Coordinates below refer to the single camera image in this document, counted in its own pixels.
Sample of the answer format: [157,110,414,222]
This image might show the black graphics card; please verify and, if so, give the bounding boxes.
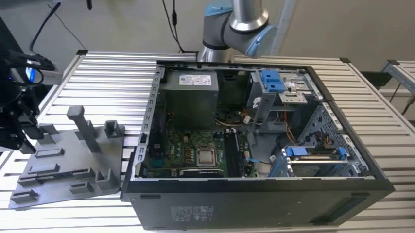
[179,168,225,178]

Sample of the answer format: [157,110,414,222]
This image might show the orange wire bundle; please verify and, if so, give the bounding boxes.
[280,103,296,148]

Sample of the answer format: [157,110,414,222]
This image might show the aluminium side table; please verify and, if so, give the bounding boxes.
[378,59,415,98]

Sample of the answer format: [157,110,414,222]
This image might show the blue drive latch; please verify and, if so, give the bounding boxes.
[260,69,284,93]

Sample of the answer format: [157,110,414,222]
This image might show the grey power supply unit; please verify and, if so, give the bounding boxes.
[160,70,220,129]

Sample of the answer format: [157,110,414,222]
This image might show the silver CPU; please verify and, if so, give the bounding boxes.
[197,150,217,167]

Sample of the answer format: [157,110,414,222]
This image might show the hard disk in blue carrier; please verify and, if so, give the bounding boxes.
[271,145,354,178]

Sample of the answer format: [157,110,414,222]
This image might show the black box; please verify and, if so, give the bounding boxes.
[359,71,392,91]

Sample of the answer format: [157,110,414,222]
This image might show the black camera cable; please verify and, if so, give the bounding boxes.
[161,0,195,53]

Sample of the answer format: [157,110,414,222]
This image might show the black open PC case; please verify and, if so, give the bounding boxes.
[119,59,396,231]

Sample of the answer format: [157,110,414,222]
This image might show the grey metal disk bay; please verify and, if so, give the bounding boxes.
[245,69,324,133]

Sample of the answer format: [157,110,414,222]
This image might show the black wire with label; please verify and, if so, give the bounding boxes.
[245,155,279,166]

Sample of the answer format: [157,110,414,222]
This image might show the grey plastic parts rack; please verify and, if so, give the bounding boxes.
[8,105,127,211]

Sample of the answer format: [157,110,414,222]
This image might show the thin black wall cable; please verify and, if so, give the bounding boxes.
[53,8,88,51]

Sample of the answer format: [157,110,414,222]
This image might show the green motherboard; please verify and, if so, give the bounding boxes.
[147,128,256,179]

